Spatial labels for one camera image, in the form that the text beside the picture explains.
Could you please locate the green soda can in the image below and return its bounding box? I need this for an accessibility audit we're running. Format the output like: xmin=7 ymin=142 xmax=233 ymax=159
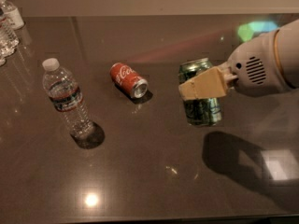
xmin=178 ymin=58 xmax=221 ymax=126

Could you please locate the clear plastic water bottle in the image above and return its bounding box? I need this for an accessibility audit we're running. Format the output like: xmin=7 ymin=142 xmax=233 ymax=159
xmin=42 ymin=58 xmax=95 ymax=140

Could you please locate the clear bottle with red label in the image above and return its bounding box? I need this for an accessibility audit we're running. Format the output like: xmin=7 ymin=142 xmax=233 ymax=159
xmin=0 ymin=8 xmax=19 ymax=48

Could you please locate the red Coca-Cola can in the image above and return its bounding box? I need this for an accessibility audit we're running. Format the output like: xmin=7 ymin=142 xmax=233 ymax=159
xmin=110 ymin=63 xmax=149 ymax=99

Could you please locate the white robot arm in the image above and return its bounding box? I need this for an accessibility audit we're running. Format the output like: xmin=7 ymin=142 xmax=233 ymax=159
xmin=178 ymin=21 xmax=299 ymax=101

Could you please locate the white labelled bottle at back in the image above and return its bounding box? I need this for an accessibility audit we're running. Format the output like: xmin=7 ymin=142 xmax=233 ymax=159
xmin=0 ymin=0 xmax=24 ymax=30

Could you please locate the clear bottle at left edge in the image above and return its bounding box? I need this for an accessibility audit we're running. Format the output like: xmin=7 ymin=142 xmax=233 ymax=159
xmin=0 ymin=41 xmax=15 ymax=66

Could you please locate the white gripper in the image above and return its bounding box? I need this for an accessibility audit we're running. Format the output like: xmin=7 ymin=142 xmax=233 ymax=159
xmin=178 ymin=30 xmax=294 ymax=101

